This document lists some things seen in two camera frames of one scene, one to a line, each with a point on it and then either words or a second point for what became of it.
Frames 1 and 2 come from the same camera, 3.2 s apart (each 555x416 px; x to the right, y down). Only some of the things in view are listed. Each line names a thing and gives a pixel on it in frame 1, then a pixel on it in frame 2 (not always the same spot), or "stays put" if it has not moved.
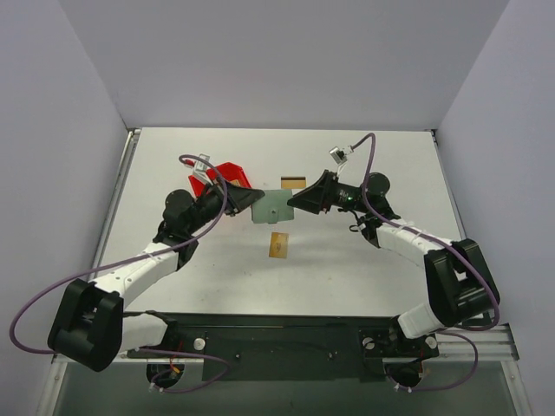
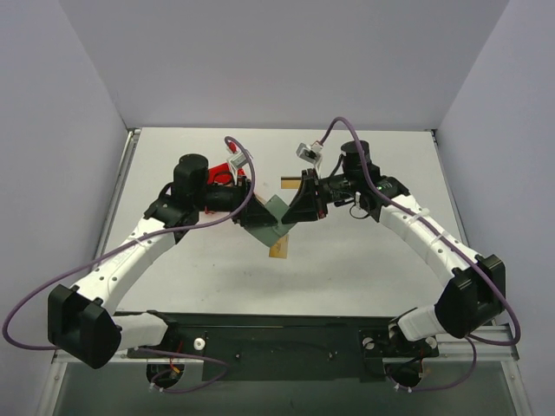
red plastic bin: x=229 y=172 stays put
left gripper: x=230 y=199 to x=246 y=201
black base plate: x=290 y=347 stays put
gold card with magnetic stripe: x=293 y=182 stays put
